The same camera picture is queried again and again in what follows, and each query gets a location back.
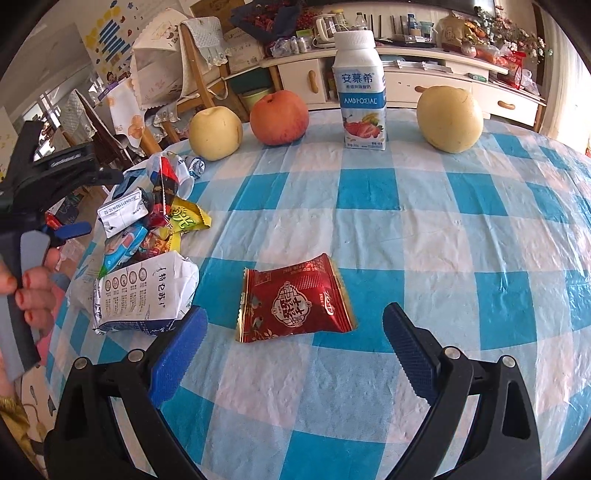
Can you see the large yellow pear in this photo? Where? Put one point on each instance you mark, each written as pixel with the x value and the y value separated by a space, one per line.
pixel 450 120

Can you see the white printed sack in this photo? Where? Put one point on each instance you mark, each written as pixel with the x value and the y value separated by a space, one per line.
pixel 242 50

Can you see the dark cloth with red print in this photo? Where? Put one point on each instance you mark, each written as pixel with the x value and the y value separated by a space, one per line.
pixel 265 18

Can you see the blue wall stickers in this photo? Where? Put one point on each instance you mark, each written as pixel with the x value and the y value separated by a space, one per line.
pixel 111 32

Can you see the small yellow pear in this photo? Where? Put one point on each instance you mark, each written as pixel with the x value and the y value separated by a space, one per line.
pixel 216 134

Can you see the glass kettle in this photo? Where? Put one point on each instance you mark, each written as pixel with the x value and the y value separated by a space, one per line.
pixel 325 27

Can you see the white cabinet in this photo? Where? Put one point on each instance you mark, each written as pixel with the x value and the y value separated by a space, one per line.
pixel 498 99

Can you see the artificial flower bunch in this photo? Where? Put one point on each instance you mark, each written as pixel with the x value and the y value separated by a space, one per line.
pixel 512 30

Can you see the green waste bin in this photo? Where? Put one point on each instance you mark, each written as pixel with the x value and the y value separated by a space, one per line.
pixel 255 98

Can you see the person's left forearm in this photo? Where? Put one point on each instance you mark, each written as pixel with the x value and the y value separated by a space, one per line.
pixel 5 374

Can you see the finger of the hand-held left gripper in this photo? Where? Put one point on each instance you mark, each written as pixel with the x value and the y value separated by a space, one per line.
pixel 74 230

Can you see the white red plastic wrapper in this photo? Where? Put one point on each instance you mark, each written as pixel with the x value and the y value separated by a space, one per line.
pixel 168 173

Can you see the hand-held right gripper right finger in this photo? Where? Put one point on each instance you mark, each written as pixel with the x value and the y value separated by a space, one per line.
pixel 411 355

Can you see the white yogurt bottle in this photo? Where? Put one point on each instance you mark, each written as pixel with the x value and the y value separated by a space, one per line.
pixel 360 92

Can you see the crumpled white milk carton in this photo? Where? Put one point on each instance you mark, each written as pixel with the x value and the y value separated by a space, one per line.
pixel 138 290

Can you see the white orange floral tablecloth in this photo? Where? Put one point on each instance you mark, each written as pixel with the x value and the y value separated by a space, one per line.
pixel 124 108

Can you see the red apple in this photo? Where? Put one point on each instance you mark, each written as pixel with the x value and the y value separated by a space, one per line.
pixel 279 117

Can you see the red snack packet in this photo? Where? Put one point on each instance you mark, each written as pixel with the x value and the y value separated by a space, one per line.
pixel 295 304

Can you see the cream chair cover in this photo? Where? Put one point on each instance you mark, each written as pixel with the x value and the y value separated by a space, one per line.
pixel 154 60

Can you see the blue white checked tablecloth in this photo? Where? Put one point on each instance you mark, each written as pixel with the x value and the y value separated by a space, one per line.
pixel 415 230

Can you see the orange red snack wrapper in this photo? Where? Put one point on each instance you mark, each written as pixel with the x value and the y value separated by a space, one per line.
pixel 159 242

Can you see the dark wooden chair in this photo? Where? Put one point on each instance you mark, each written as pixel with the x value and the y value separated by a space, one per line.
pixel 94 134

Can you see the person's left hand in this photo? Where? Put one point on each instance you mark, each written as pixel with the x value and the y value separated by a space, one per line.
pixel 39 288

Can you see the yellow snack wrapper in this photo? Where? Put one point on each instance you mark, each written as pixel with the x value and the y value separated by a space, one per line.
pixel 189 217

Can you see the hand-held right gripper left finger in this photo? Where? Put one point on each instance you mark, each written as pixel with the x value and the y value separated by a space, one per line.
pixel 178 355

